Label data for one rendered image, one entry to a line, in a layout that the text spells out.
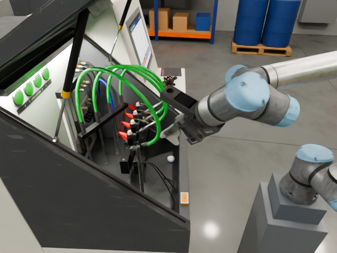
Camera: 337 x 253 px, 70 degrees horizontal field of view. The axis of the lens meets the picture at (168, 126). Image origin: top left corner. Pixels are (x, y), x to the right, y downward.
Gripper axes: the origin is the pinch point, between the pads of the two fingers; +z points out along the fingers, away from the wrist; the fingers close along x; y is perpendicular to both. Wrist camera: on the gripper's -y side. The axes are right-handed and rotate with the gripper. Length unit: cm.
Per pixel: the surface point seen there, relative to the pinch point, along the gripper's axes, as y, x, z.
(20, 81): -38.6, -21.2, 9.4
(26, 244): -1, -54, 51
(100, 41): -48, 26, 39
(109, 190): 1.9, -24.5, 9.8
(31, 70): -41.1, -15.9, 12.5
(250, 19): -2, 436, 224
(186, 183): 25.7, 1.7, 23.9
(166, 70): -21, 83, 88
